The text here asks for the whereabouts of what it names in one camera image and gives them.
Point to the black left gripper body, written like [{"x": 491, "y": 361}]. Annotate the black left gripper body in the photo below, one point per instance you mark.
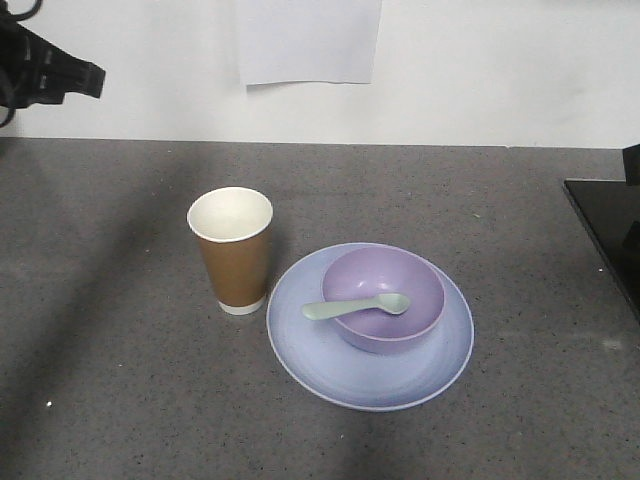
[{"x": 12, "y": 56}]

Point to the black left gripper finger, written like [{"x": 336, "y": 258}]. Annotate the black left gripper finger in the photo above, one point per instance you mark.
[{"x": 46, "y": 73}]

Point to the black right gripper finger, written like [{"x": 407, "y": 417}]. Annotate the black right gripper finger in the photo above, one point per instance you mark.
[{"x": 631, "y": 162}]

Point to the brown paper cup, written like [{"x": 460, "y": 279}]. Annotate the brown paper cup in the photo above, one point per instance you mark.
[{"x": 233, "y": 229}]

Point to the mint green plastic spoon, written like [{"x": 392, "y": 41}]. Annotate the mint green plastic spoon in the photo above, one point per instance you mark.
[{"x": 390, "y": 303}]

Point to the lilac plastic bowl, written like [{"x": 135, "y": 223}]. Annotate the lilac plastic bowl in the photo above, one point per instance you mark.
[{"x": 371, "y": 270}]

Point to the light blue plate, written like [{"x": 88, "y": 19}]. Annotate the light blue plate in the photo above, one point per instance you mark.
[{"x": 323, "y": 363}]

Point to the black induction cooktop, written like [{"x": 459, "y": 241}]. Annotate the black induction cooktop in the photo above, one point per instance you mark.
[{"x": 609, "y": 212}]

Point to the white paper sheet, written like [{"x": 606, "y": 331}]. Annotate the white paper sheet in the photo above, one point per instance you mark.
[{"x": 307, "y": 41}]

